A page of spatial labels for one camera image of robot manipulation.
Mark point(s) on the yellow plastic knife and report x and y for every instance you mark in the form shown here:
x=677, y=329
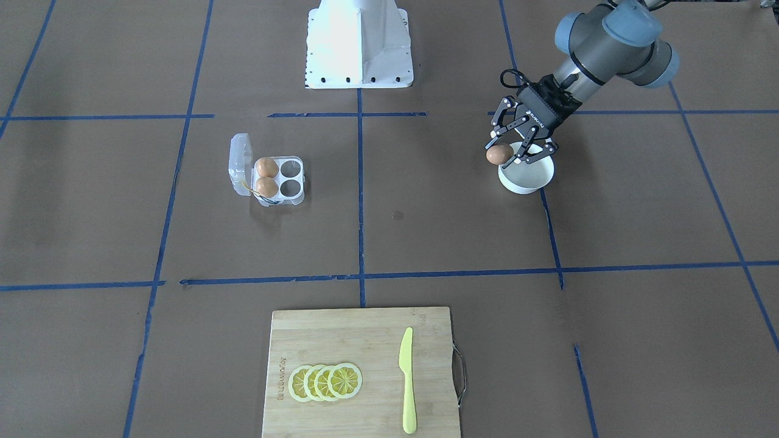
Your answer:
x=405, y=364

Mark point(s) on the brown egg slot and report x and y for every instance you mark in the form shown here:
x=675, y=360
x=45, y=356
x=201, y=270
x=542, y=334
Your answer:
x=266, y=167
x=266, y=187

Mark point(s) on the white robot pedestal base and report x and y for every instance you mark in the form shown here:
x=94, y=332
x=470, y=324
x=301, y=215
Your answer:
x=358, y=45

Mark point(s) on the brown egg from bowl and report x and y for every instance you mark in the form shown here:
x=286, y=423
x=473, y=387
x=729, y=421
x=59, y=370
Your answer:
x=499, y=154

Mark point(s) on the brown egg front slot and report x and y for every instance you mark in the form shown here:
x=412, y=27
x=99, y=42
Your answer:
x=266, y=187

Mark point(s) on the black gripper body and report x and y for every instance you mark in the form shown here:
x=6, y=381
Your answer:
x=538, y=114

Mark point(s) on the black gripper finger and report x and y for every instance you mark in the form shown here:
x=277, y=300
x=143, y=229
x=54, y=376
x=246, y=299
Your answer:
x=532, y=147
x=501, y=128

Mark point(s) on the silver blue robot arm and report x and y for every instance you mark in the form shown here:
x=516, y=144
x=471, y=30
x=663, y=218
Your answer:
x=614, y=39

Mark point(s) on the clear plastic egg box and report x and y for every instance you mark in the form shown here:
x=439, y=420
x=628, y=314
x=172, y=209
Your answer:
x=243, y=176

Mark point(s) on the bamboo cutting board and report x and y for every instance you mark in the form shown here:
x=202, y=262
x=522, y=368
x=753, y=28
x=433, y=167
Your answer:
x=369, y=338

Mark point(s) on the white round bowl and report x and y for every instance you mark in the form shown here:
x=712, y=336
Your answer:
x=523, y=178

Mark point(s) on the brown egg rear slot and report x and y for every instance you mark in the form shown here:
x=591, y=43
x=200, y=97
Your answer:
x=266, y=167

